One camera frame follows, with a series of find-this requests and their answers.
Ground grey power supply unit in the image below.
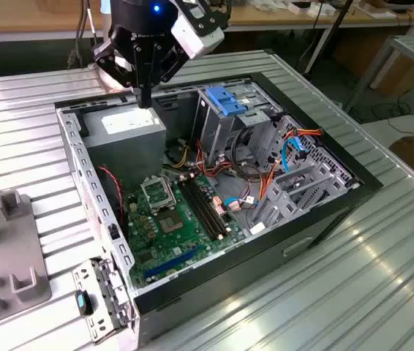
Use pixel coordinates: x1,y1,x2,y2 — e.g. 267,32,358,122
80,105,168,191

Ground yellow black wire bundle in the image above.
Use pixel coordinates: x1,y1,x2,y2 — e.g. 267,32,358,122
165,137,195,171

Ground black latch with blue tab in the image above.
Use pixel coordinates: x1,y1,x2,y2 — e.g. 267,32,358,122
74,290,94,315

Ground metal frame table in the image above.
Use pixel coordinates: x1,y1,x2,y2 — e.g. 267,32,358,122
345,34,414,121

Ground green motherboard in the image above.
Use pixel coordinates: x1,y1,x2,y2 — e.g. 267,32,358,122
124,171,248,290

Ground red orange wire bundle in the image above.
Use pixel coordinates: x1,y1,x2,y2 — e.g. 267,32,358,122
195,140,233,180

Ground orange red power wire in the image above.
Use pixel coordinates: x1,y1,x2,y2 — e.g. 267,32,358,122
261,127,325,200

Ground metal socket cover frame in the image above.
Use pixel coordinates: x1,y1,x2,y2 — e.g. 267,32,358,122
140,176,177,214

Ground grey parts rack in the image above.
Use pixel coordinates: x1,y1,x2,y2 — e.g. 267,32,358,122
0,188,53,330

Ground blue expansion slot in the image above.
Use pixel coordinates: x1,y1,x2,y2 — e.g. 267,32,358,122
144,244,203,279

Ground short blue board wire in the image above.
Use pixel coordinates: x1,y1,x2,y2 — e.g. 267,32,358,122
225,196,252,211

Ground red black fan wire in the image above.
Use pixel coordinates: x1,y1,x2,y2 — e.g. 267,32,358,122
97,165,126,227

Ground black RAM slot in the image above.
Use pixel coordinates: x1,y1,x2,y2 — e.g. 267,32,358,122
187,176,227,238
191,175,231,237
177,179,218,241
181,178,222,241

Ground white box on desk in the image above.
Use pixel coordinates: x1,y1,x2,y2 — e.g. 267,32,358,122
289,1,336,18

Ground metal disk bay cage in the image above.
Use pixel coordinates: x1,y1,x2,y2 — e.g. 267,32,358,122
246,116,355,235

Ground open black PC case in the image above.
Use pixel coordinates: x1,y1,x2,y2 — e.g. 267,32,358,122
53,71,384,348

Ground wooden desk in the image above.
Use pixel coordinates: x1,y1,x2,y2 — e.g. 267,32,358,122
0,0,105,43
225,0,414,37

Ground blue plastic drive latch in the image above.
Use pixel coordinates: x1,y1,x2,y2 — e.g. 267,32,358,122
206,86,248,117

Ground metal optical drive cage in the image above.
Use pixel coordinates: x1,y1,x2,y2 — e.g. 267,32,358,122
192,82,277,166

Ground metal rear bracket plate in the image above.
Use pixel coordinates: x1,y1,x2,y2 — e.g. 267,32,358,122
72,257,137,344

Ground CPU socket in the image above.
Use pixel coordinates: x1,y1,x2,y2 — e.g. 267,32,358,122
155,210,187,235

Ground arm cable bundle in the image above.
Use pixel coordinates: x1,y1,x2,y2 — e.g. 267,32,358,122
67,0,97,70

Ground blue SATA wire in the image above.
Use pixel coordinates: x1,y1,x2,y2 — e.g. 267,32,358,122
282,137,309,173

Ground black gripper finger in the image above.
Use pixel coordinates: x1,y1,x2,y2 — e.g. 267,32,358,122
92,42,146,110
144,40,188,110

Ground black tripod pole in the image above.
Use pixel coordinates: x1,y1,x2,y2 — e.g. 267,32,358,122
304,0,354,76

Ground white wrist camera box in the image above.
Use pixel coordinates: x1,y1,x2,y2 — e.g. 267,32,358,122
170,12,226,60

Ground black cable loop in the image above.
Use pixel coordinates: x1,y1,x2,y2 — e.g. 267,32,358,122
230,125,266,180

